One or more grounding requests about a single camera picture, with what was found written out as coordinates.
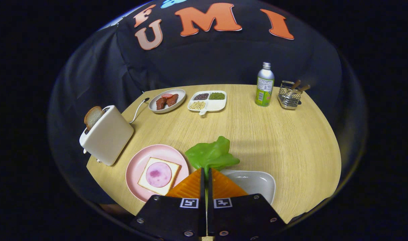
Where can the grey round plate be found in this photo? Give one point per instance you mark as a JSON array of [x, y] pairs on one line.
[[180, 93]]

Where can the green lettuce leaf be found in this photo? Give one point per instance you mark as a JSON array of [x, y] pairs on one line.
[[210, 154]]

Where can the white square dish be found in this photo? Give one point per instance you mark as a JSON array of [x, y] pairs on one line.
[[254, 182]]

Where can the white toaster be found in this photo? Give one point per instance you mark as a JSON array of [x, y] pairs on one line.
[[108, 137]]

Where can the pink plate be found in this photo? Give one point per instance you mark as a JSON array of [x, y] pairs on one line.
[[137, 167]]

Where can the white bread slice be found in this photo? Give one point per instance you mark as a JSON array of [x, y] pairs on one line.
[[174, 167]]

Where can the dark red beans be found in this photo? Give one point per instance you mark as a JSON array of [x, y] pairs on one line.
[[201, 96]]

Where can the pink ham slice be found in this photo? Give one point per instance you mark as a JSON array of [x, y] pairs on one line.
[[159, 174]]

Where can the toasted bread slice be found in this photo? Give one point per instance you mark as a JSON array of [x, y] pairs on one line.
[[92, 117]]

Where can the green mung beans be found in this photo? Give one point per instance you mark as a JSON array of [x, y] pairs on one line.
[[217, 96]]

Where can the brown meat piece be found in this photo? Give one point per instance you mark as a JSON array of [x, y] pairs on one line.
[[161, 103], [172, 100]]

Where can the yellow soybeans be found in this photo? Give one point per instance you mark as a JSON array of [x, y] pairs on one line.
[[197, 105]]

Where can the red sausage slice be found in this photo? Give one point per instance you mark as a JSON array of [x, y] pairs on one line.
[[167, 95]]

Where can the black backdrop cloth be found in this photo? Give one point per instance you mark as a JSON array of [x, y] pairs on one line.
[[224, 60]]

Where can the green label metal bottle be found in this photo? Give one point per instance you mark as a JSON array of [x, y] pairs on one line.
[[265, 90]]

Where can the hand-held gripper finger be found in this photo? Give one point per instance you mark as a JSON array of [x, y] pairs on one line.
[[202, 192], [209, 192]]

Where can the white divided dish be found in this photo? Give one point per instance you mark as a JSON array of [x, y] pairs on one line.
[[217, 105]]

